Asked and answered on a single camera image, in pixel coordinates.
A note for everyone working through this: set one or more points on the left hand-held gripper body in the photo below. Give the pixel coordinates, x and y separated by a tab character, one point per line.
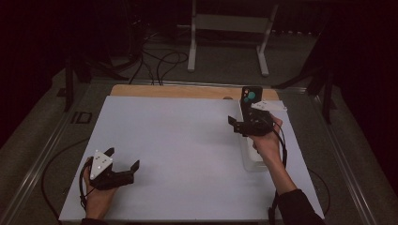
100	164

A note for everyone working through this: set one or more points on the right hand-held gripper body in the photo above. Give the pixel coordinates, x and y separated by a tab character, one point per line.
256	123

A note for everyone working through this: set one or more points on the white plastic bin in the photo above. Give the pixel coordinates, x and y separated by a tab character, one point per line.
250	157

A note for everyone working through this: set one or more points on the person's right hand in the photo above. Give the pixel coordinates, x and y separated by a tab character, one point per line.
269	146

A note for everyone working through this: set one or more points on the person's left hand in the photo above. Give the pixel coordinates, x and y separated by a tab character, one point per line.
98	201

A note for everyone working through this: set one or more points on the white table mat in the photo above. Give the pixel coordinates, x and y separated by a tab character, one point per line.
156	193

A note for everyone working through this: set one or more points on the black stand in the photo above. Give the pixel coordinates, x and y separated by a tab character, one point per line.
327	93
69	87

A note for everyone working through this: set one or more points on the white metal stand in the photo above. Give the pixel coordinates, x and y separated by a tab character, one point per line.
231	23

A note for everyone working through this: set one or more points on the black rectangular bracket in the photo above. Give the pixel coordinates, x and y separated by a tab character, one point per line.
82	117

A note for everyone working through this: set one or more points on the metal floor rail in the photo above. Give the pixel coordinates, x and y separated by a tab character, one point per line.
347	168
34	175

